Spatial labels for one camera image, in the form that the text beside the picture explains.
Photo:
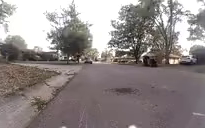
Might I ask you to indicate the concrete kerb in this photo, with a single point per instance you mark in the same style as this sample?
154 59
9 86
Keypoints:
23 103

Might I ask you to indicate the dark waste bin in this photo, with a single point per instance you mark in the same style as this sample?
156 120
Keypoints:
146 60
153 62

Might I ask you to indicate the white car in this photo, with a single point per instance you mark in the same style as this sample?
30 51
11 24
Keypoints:
188 60

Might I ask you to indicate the vehicle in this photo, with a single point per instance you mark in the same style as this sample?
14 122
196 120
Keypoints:
88 61

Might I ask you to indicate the building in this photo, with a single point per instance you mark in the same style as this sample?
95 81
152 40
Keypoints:
40 55
203 55

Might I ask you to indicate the bush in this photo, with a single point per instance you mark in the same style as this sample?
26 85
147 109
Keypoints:
10 51

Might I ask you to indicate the leaf-strewn lawn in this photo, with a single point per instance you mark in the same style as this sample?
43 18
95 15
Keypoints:
13 78

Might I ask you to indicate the grey asphalt road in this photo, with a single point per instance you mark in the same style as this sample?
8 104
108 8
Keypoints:
123 106

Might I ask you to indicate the tree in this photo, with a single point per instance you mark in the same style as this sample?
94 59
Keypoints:
203 23
166 23
16 40
0 11
131 30
71 33

